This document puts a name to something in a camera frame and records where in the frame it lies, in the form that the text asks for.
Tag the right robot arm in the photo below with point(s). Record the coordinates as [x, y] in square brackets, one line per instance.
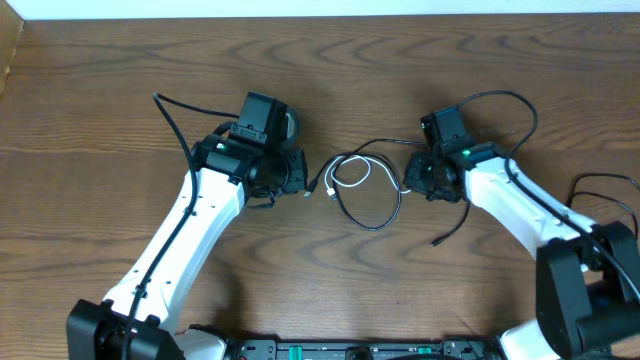
[587, 274]

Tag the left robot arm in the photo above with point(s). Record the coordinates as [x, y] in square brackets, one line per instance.
[253, 154]

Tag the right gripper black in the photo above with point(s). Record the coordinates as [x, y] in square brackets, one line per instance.
[412, 179]

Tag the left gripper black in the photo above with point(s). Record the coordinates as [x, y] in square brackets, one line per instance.
[298, 170]

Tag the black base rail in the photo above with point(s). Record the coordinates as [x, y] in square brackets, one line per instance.
[271, 347]

